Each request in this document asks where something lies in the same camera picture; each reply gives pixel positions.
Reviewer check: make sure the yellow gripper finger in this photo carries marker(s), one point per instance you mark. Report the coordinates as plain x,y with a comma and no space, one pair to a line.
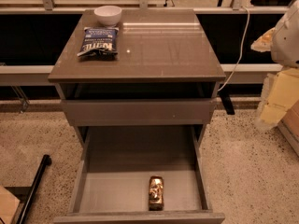
264,42
279,93

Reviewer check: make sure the orange soda can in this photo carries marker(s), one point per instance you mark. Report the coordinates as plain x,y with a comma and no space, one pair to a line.
156,193

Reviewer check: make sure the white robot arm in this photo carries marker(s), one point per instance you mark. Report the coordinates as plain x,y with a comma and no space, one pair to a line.
285,40

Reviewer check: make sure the grey drawer cabinet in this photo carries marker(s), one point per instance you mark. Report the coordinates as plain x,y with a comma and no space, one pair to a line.
162,55

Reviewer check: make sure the open grey middle drawer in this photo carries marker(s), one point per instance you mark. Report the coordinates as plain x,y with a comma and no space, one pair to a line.
112,186

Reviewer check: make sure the closed grey top drawer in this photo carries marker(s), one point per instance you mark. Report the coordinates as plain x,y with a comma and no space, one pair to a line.
138,112

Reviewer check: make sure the cardboard box at right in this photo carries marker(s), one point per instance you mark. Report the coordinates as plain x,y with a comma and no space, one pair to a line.
289,127

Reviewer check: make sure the black table leg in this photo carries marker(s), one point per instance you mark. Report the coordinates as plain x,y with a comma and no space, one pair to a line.
227,103

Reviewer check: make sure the white ceramic bowl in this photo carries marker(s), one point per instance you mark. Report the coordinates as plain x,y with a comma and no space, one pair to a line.
108,16

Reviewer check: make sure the blue Kettle chips bag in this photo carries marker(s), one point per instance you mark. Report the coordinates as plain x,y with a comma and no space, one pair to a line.
99,42

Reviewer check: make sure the black metal bar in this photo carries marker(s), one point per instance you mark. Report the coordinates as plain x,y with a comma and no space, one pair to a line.
46,161

